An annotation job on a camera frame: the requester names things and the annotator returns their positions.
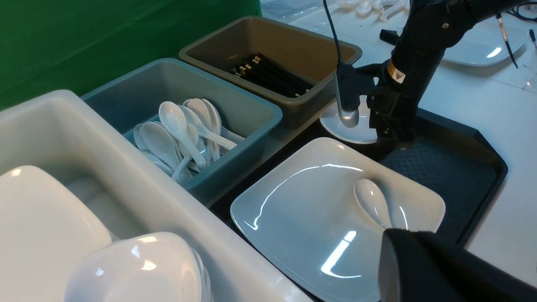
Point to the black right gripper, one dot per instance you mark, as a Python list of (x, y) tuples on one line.
[(392, 113)]

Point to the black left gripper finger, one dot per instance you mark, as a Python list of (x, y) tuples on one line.
[(424, 267)]

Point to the white small dish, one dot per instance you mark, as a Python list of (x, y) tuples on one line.
[(361, 134)]

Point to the white ceramic soup spoon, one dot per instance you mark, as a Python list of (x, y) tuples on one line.
[(371, 199)]

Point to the white square rice plate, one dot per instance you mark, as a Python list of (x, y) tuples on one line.
[(303, 218)]

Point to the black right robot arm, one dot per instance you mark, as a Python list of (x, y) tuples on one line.
[(431, 28)]

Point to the white plate in background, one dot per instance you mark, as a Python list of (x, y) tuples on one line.
[(484, 44)]

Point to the black serving tray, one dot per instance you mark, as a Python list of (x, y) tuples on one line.
[(451, 159)]

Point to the grey-brown plastic chopstick bin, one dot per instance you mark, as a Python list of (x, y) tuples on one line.
[(310, 56)]

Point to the bundle of black chopsticks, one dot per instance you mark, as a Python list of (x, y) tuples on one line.
[(265, 72)]

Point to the teal plastic spoon bin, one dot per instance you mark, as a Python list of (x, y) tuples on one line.
[(135, 98)]

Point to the pile of white soup spoons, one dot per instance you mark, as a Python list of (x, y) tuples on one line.
[(185, 139)]

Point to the stack of white small bowls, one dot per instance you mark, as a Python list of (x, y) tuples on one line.
[(156, 267)]

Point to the large white plastic tub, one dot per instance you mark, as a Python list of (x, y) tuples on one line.
[(61, 134)]

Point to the green backdrop cloth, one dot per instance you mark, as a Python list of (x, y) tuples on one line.
[(78, 45)]

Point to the stack of white square plates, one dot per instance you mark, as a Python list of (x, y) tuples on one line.
[(45, 231)]

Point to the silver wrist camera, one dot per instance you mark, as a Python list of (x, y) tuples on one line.
[(348, 95)]

